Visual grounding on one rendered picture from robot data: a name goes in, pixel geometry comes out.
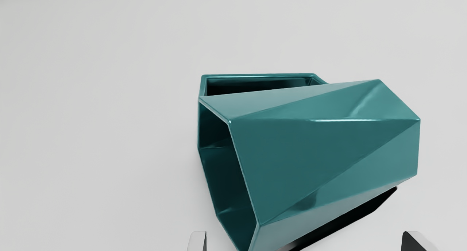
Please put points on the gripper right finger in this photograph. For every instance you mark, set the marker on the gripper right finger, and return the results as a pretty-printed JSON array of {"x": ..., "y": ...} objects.
[{"x": 414, "y": 242}]

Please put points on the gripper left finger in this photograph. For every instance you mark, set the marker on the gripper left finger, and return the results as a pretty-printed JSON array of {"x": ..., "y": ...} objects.
[{"x": 197, "y": 242}]

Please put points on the teal faceted mug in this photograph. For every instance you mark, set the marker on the teal faceted mug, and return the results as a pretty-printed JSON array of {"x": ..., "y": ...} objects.
[{"x": 310, "y": 152}]

